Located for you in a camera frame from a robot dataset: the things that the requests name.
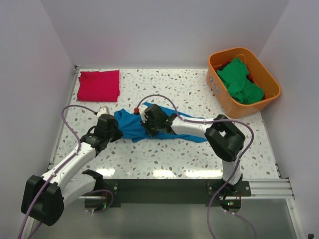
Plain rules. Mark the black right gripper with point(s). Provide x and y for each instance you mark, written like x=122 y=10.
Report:
x=145 y=125

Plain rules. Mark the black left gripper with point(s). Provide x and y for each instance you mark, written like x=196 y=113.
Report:
x=118 y=133

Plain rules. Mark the blue t shirt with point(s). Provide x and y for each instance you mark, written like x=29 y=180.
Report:
x=130 y=125

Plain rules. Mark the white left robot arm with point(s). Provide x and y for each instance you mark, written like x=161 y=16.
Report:
x=46 y=196

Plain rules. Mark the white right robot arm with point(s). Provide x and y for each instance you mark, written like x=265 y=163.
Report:
x=224 y=137

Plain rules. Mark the folded red t shirt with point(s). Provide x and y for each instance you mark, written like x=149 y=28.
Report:
x=96 y=86

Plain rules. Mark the green t shirt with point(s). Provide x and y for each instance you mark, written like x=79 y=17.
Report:
x=234 y=76

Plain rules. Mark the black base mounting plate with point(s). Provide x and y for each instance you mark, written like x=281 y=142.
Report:
x=153 y=191

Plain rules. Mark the orange plastic basket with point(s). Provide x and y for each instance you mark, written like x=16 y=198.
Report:
x=260 y=76

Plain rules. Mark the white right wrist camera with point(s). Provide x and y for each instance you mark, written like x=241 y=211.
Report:
x=141 y=111

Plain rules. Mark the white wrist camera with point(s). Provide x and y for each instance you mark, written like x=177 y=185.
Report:
x=103 y=110
x=141 y=111

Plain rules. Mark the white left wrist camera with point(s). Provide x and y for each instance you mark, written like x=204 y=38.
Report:
x=103 y=110

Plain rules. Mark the aluminium frame rail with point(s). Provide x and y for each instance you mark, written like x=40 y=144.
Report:
x=271 y=189

